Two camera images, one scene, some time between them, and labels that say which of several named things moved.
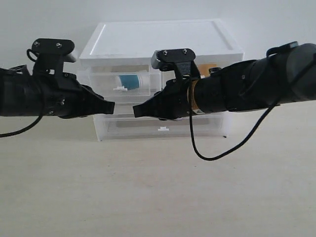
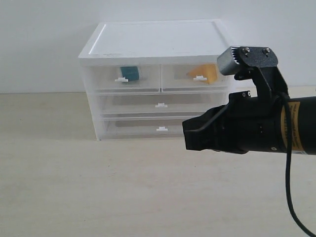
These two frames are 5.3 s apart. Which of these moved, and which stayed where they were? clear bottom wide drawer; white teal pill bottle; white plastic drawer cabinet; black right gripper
Moved: white teal pill bottle; black right gripper
Stayed: clear bottom wide drawer; white plastic drawer cabinet
